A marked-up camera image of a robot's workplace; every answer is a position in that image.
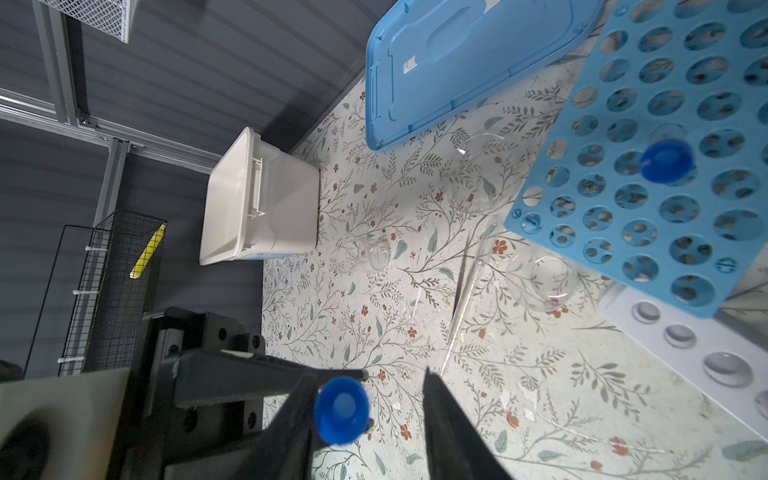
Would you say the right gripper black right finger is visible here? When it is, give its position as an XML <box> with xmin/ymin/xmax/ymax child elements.
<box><xmin>423</xmin><ymin>370</ymin><xmax>512</xmax><ymax>480</ymax></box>

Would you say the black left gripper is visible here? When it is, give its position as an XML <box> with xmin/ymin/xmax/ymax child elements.
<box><xmin>107</xmin><ymin>308</ymin><xmax>368</xmax><ymax>479</ymax></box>

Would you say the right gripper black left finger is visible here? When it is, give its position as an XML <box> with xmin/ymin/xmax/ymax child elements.
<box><xmin>239</xmin><ymin>374</ymin><xmax>320</xmax><ymax>479</ymax></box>

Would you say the blue capped test tube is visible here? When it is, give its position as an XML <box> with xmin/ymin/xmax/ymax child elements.
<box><xmin>314</xmin><ymin>377</ymin><xmax>370</xmax><ymax>446</ymax></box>
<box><xmin>639</xmin><ymin>123</ymin><xmax>695</xmax><ymax>185</ymax></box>

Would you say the white plastic storage bin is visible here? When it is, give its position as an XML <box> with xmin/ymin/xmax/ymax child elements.
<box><xmin>199</xmin><ymin>127</ymin><xmax>320</xmax><ymax>266</ymax></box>

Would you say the small white tube rack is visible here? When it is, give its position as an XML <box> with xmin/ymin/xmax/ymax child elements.
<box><xmin>599</xmin><ymin>285</ymin><xmax>767</xmax><ymax>439</ymax></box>

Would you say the blue test tube rack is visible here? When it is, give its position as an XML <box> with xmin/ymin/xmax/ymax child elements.
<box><xmin>505</xmin><ymin>1</ymin><xmax>767</xmax><ymax>318</ymax></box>

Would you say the clear glass beaker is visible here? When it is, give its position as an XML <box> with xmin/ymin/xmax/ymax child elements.
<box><xmin>336</xmin><ymin>232</ymin><xmax>391</xmax><ymax>273</ymax></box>

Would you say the clear glass petri dish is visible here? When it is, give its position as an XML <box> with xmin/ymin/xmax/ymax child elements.
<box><xmin>444</xmin><ymin>132</ymin><xmax>514</xmax><ymax>215</ymax></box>

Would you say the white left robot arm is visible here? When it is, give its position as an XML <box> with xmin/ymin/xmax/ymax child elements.
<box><xmin>1</xmin><ymin>308</ymin><xmax>371</xmax><ymax>479</ymax></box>

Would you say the yellow pen in basket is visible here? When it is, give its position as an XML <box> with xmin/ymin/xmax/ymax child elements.
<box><xmin>129</xmin><ymin>223</ymin><xmax>167</xmax><ymax>280</ymax></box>

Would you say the blue plastic box lid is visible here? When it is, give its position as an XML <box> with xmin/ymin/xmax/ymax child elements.
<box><xmin>365</xmin><ymin>0</ymin><xmax>605</xmax><ymax>151</ymax></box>

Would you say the black wire wall basket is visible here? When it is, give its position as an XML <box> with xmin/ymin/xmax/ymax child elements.
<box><xmin>23</xmin><ymin>210</ymin><xmax>167</xmax><ymax>379</ymax></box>

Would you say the white wire mesh basket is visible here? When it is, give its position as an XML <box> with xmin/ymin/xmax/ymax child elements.
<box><xmin>42</xmin><ymin>0</ymin><xmax>139</xmax><ymax>43</ymax></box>

